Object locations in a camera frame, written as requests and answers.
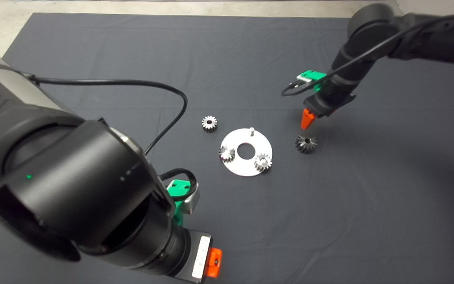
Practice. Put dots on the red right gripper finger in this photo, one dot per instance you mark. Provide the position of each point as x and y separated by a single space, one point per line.
306 119

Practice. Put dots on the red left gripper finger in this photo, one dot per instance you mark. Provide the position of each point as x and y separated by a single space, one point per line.
214 270

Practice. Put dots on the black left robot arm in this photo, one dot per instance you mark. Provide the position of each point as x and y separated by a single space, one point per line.
61 169

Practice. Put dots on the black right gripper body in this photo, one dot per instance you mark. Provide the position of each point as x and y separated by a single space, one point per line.
327 104

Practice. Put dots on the dark grey table cloth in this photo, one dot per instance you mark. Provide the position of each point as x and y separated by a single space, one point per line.
93 39

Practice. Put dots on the larger steel gear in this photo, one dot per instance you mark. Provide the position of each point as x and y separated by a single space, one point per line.
306 143

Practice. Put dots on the green right wrist camera mount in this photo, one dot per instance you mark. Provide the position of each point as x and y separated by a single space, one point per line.
313 75

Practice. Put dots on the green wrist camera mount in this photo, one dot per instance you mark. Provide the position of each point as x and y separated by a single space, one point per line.
176 186
313 75

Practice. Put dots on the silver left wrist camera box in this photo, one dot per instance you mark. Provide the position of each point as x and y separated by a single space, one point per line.
192 203

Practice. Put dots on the small steel gear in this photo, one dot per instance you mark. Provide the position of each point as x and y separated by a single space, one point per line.
209 123
226 153
262 162

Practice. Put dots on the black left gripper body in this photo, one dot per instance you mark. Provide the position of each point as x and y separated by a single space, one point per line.
195 256

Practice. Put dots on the round metal plate with hole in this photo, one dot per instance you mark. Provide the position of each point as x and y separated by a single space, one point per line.
242 169

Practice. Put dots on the green left wrist camera mount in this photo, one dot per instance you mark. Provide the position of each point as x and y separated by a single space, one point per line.
176 186

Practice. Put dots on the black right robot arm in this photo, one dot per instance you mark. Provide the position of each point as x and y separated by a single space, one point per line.
369 27

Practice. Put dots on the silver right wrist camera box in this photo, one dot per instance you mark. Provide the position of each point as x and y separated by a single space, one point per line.
302 81

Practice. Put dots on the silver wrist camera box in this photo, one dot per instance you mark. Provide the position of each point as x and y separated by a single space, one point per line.
302 81
192 203

